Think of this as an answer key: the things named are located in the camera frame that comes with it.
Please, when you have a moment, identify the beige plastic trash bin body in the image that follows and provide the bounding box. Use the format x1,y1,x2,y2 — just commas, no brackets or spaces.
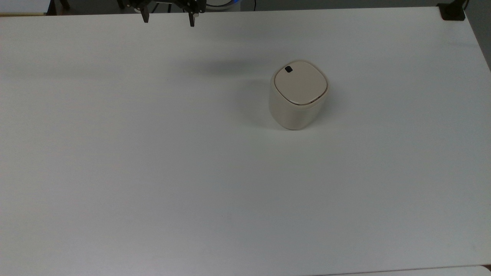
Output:
269,60,330,131

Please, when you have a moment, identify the beige trash bin lid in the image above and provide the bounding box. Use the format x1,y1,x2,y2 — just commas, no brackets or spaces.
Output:
274,61,328,105

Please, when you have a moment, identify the black table clamp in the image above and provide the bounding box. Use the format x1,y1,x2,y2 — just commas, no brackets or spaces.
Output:
437,0,469,21

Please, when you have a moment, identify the white robot base blue ring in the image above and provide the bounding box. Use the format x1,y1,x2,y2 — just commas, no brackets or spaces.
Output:
206,0,242,11

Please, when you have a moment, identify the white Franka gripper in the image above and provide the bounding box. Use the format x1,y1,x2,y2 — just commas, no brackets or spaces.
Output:
125,0,207,28

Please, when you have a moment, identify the light desk with wooden edge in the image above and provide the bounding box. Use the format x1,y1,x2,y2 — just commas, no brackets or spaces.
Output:
0,0,52,16

